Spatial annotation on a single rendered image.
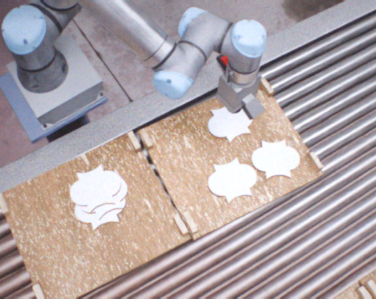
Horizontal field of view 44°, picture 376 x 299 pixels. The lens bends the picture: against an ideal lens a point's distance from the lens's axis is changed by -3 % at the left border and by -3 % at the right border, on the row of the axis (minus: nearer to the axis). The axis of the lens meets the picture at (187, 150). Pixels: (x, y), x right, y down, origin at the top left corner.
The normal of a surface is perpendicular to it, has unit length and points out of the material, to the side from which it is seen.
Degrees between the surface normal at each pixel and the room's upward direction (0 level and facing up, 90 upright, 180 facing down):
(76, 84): 1
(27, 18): 9
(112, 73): 1
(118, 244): 0
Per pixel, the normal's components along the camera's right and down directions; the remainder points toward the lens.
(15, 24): -0.04, -0.29
